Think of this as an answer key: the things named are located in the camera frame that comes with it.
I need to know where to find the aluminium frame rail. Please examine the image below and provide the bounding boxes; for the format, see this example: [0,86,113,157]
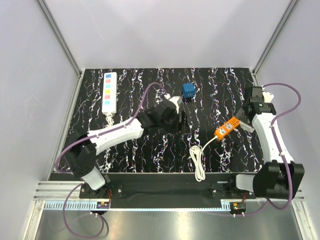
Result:
[32,181,306,213]

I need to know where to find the blue cube socket adapter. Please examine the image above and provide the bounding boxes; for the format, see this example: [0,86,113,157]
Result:
[182,83,196,99]

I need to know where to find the white multicolour power strip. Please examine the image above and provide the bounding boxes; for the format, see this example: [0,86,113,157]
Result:
[101,72,118,115]

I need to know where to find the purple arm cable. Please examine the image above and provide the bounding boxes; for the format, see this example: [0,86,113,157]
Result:
[232,82,302,216]
[55,81,171,238]

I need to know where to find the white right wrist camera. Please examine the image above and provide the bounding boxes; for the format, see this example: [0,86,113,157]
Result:
[261,86,275,104]

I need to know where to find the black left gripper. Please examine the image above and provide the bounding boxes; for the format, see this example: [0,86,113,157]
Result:
[159,111,190,136]

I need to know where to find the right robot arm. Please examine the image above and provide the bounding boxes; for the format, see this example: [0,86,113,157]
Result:
[227,86,305,201]

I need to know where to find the orange power strip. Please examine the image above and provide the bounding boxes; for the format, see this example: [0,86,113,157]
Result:
[214,117,240,140]

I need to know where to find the white orange strip power cable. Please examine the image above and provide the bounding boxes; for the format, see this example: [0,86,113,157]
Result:
[189,136,218,182]

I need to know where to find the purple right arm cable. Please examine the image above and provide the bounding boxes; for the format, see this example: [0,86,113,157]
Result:
[232,82,302,216]

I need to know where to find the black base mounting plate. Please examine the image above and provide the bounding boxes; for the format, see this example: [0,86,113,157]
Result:
[79,173,255,209]

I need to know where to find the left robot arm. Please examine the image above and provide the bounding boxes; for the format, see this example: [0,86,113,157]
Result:
[61,96,189,198]

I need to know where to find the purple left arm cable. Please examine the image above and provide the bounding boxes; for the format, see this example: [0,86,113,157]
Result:
[55,81,171,238]

